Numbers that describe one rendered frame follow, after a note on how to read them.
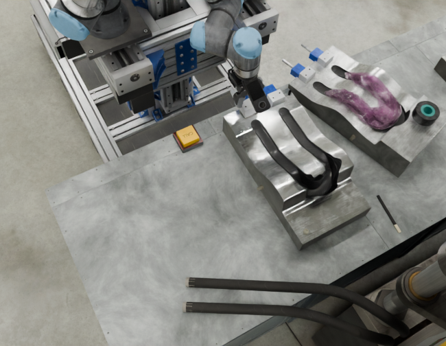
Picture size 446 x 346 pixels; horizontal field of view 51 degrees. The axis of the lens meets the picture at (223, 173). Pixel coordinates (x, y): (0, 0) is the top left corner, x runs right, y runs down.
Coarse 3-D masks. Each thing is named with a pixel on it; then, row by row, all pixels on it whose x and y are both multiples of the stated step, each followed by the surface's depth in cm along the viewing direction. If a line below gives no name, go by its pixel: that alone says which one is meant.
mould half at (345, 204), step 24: (288, 96) 163; (240, 120) 158; (264, 120) 158; (240, 144) 155; (288, 144) 155; (264, 168) 149; (312, 168) 145; (264, 192) 154; (288, 192) 142; (336, 192) 150; (360, 192) 150; (288, 216) 146; (312, 216) 146; (336, 216) 146; (360, 216) 151; (312, 240) 144
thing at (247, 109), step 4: (236, 88) 158; (244, 100) 154; (248, 100) 154; (244, 104) 154; (248, 104) 154; (252, 104) 154; (240, 108) 157; (244, 108) 153; (248, 108) 153; (252, 108) 154; (244, 112) 154; (248, 112) 155; (252, 112) 157; (244, 116) 157
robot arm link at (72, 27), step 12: (60, 0) 128; (72, 0) 126; (84, 0) 124; (96, 0) 126; (60, 12) 128; (72, 12) 127; (84, 12) 128; (96, 12) 130; (60, 24) 132; (72, 24) 130; (84, 24) 132; (72, 36) 136; (84, 36) 134
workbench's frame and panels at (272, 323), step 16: (416, 240) 202; (384, 256) 191; (400, 256) 226; (352, 272) 178; (368, 272) 213; (304, 304) 179; (272, 320) 176; (288, 320) 210; (240, 336) 167; (256, 336) 198
